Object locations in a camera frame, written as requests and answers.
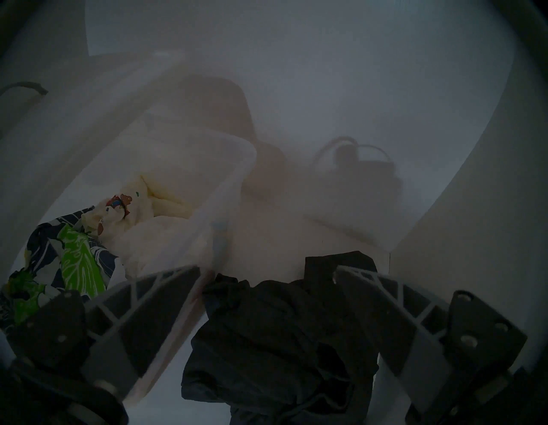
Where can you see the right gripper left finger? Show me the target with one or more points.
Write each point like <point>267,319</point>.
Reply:
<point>124,325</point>

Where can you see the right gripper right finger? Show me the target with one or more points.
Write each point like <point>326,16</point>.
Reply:
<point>398,325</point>

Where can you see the black garment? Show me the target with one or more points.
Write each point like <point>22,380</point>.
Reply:
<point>265,342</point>

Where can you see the white plastic bin lid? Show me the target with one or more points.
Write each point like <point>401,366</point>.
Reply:
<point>85,107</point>

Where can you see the clear plastic storage bin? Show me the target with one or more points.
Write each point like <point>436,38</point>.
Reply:
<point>222,171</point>

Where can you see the green navy floral garment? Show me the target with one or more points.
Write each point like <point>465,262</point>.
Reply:
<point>77,257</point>

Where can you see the white printed garment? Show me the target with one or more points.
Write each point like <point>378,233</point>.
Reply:
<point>167,242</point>

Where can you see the white cartoon print garment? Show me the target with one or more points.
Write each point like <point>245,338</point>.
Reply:
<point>115,210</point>

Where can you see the white wooden cabinet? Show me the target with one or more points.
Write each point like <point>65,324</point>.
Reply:
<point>342,64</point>

